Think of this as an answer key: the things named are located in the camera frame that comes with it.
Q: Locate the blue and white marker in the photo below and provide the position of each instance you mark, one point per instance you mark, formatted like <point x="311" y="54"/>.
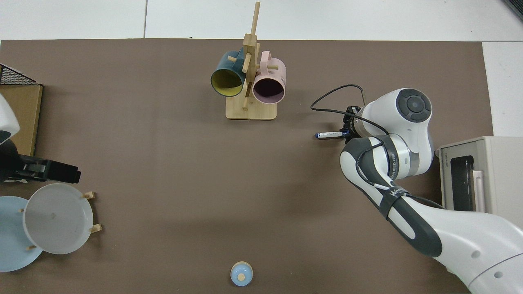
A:
<point x="329" y="135"/>

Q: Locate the grey plate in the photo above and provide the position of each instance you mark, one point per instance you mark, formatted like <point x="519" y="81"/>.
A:
<point x="57" y="220"/>

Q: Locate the wooden plate rack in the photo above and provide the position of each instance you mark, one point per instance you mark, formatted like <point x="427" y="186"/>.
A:
<point x="96" y="228"/>

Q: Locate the light blue plate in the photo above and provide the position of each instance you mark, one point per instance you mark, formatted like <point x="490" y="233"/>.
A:
<point x="12" y="245"/>

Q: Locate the pink mug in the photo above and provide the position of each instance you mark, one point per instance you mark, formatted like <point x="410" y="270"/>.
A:
<point x="269" y="73"/>

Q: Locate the wooden cup stand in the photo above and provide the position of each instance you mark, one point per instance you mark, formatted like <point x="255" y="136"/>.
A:
<point x="251" y="112"/>

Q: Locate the teal mug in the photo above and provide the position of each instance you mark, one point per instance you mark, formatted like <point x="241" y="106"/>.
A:
<point x="222" y="65"/>

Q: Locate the brown table cloth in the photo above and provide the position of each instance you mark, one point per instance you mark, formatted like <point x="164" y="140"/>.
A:
<point x="204" y="183"/>

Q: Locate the pale toaster oven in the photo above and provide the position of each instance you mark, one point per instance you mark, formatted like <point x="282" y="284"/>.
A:
<point x="498" y="171"/>

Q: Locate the small blue round bell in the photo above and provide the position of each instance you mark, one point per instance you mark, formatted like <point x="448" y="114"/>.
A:
<point x="241" y="274"/>

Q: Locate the dark flat panel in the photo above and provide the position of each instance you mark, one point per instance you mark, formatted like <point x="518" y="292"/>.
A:
<point x="515" y="6"/>

